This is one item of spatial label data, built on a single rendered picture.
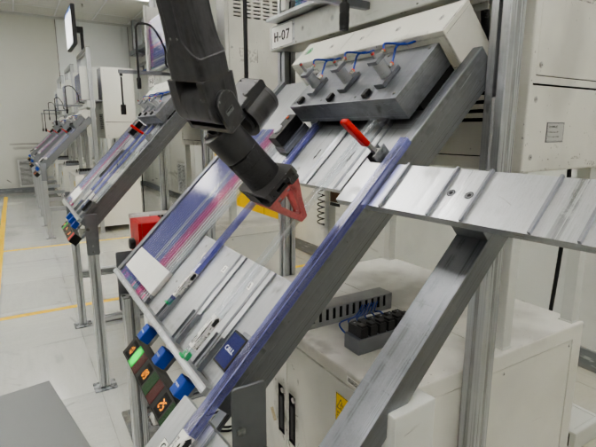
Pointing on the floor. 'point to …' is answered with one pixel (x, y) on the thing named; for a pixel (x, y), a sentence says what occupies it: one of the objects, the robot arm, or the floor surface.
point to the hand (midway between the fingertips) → (298, 215)
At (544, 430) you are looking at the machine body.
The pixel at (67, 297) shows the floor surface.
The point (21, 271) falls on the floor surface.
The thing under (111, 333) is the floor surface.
